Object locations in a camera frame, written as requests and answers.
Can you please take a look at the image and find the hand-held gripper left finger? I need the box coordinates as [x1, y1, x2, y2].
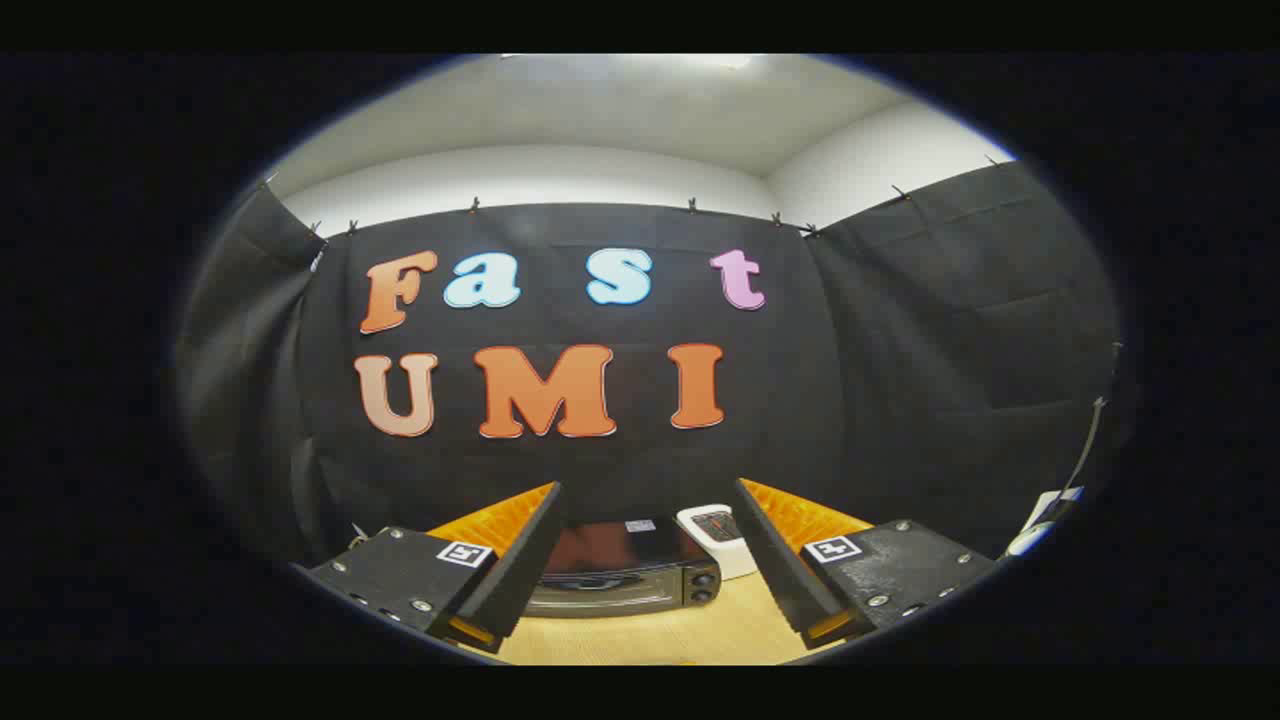
[305, 482, 564, 656]

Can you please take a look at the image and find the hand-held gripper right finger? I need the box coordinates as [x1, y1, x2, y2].
[733, 478, 1001, 651]

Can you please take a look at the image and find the black toaster oven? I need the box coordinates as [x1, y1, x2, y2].
[525, 518, 723, 618]

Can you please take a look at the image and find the white pop-up toaster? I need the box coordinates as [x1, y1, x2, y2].
[676, 503, 761, 581]

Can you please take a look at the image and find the white cable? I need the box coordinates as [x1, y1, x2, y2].
[1003, 340, 1123, 559]

